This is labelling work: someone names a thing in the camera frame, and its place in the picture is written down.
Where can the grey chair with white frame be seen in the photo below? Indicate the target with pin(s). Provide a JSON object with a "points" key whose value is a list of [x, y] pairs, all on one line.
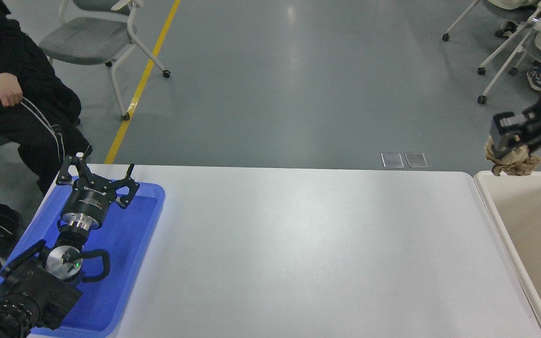
{"points": [[87, 40], [510, 13]]}

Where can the blue plastic tray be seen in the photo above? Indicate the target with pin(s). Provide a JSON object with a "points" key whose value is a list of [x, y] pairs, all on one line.
{"points": [[125, 244]]}

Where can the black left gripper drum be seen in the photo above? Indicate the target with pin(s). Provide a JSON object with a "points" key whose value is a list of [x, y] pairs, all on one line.
{"points": [[87, 202]]}

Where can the person's hand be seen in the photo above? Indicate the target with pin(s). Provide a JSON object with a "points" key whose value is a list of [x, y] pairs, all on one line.
{"points": [[8, 91]]}

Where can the tan paper ball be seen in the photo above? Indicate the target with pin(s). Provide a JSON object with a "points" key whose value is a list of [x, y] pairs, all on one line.
{"points": [[514, 165]]}

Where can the large pale bin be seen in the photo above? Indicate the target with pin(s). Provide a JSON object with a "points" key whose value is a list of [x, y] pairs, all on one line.
{"points": [[533, 244]]}

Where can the clear floor plate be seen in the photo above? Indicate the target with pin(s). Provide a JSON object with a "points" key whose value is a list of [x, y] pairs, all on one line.
{"points": [[416, 159], [392, 159]]}

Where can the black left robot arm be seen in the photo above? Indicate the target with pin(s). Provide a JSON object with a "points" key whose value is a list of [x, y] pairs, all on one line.
{"points": [[31, 291]]}

